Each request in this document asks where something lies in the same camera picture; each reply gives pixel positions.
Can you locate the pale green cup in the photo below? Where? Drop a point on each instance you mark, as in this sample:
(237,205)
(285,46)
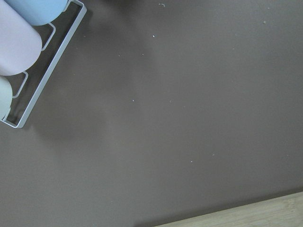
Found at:
(5,96)

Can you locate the pink cup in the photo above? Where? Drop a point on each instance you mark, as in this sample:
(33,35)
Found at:
(20,44)

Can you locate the blue cup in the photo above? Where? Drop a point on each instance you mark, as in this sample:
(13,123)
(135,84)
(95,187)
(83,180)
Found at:
(38,12)

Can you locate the white wire cup rack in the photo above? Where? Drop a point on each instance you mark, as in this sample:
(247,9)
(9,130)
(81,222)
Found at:
(28,85)

